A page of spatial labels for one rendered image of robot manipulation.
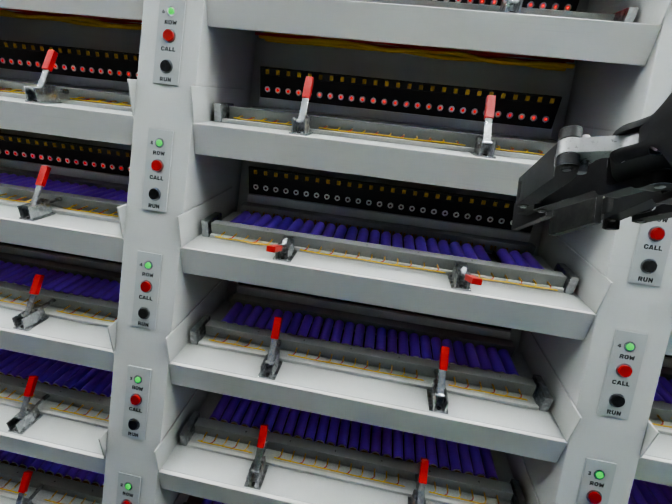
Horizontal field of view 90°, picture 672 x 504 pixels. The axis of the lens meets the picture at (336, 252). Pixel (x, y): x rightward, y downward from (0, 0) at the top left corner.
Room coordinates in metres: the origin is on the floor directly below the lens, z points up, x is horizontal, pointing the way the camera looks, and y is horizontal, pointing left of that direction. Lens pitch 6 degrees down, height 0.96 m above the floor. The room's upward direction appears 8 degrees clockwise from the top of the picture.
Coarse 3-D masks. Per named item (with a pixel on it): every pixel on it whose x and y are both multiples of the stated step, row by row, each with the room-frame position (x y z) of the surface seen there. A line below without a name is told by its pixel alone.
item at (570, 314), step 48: (192, 240) 0.54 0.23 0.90; (528, 240) 0.63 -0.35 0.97; (288, 288) 0.51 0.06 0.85; (336, 288) 0.50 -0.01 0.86; (384, 288) 0.49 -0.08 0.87; (432, 288) 0.48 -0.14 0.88; (480, 288) 0.49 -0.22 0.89; (528, 288) 0.51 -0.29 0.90; (576, 288) 0.51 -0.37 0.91; (576, 336) 0.47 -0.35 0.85
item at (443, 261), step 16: (224, 224) 0.56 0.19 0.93; (240, 224) 0.57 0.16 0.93; (240, 240) 0.54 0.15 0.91; (272, 240) 0.55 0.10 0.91; (304, 240) 0.54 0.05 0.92; (320, 240) 0.54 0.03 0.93; (336, 240) 0.54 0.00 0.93; (352, 240) 0.55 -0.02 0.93; (336, 256) 0.53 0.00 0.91; (368, 256) 0.54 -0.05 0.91; (384, 256) 0.53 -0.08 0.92; (400, 256) 0.53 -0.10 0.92; (416, 256) 0.53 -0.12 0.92; (432, 256) 0.52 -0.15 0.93; (448, 256) 0.53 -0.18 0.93; (480, 272) 0.52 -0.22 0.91; (496, 272) 0.51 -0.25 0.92; (512, 272) 0.51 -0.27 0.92; (528, 272) 0.51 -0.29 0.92; (544, 272) 0.51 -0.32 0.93; (560, 272) 0.52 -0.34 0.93; (544, 288) 0.49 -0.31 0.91
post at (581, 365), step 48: (576, 96) 0.63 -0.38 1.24; (624, 96) 0.50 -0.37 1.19; (576, 240) 0.54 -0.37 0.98; (624, 240) 0.45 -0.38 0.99; (624, 288) 0.45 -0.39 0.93; (576, 384) 0.46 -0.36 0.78; (576, 432) 0.45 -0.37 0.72; (624, 432) 0.45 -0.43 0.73; (576, 480) 0.45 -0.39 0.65; (624, 480) 0.45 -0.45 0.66
